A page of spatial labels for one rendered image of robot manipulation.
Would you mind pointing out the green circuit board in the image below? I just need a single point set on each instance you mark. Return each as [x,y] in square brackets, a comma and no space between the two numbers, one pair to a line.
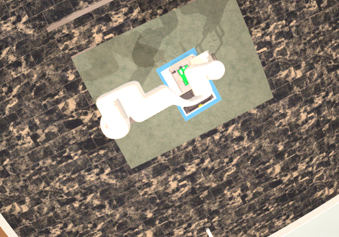
[182,74]

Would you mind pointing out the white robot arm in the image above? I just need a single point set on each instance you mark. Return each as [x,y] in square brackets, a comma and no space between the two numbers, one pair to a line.
[132,101]

